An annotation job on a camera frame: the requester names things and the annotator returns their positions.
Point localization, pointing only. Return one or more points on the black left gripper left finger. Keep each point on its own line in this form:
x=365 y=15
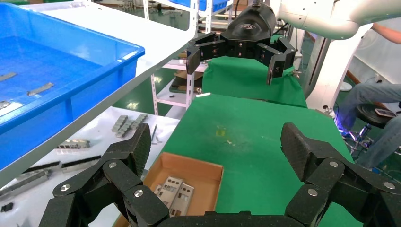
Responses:
x=122 y=175

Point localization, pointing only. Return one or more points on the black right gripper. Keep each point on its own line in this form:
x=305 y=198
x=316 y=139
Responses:
x=250 y=28

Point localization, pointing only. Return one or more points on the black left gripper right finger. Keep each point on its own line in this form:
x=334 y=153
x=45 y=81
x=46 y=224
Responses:
x=325 y=175

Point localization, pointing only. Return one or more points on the silver perforated metal plate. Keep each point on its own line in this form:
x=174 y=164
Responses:
x=186 y=200
x=171 y=188
x=157 y=189

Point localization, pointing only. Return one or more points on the person's bare forearm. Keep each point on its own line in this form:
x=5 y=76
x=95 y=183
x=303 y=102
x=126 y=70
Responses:
x=388 y=33

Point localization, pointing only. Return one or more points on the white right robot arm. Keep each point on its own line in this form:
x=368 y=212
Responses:
x=329 y=18

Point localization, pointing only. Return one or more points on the shallow cardboard box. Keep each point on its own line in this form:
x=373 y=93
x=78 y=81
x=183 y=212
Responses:
x=194 y=166

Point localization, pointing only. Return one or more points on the blue plastic tray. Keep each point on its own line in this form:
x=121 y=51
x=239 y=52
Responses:
x=94 y=91

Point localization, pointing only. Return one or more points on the small green table cloth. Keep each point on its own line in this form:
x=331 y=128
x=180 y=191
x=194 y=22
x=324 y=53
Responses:
x=244 y=81

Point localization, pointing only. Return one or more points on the toothed metal comb strip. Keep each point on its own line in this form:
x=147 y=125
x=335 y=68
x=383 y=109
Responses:
x=139 y=120
x=125 y=129
x=119 y=123

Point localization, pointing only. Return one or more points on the white lower shelf board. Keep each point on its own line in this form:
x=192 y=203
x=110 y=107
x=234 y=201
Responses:
x=94 y=131

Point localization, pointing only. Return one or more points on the thin metal rod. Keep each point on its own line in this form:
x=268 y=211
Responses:
x=153 y=133

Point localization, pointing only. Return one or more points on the blue storage bin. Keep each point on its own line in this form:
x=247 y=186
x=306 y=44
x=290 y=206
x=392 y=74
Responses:
x=213 y=4

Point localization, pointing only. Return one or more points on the white storage rack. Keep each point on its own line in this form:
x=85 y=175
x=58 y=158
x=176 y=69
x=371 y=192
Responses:
x=189 y=91

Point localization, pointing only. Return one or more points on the black round stool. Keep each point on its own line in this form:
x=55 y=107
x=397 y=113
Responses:
x=369 y=116

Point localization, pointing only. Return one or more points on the large green table cloth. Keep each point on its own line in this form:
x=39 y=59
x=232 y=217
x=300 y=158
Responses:
x=250 y=141

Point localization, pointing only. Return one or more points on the smartphone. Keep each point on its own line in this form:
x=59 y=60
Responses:
x=386 y=112

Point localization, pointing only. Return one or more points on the person's blue jeans legs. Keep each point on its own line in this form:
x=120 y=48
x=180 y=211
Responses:
x=369 y=94

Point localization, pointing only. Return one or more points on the white robot torso column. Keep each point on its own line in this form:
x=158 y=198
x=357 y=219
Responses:
x=338 y=72

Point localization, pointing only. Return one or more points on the small black block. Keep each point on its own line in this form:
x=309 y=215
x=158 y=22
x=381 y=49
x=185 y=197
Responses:
x=6 y=207

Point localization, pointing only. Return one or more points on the white fan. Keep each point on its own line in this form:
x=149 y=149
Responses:
x=365 y=39

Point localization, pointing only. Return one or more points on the shiny slotted metal rail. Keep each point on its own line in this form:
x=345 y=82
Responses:
x=73 y=144

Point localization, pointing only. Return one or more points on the bent grey metal bracket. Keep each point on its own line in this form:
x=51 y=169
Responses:
x=25 y=183

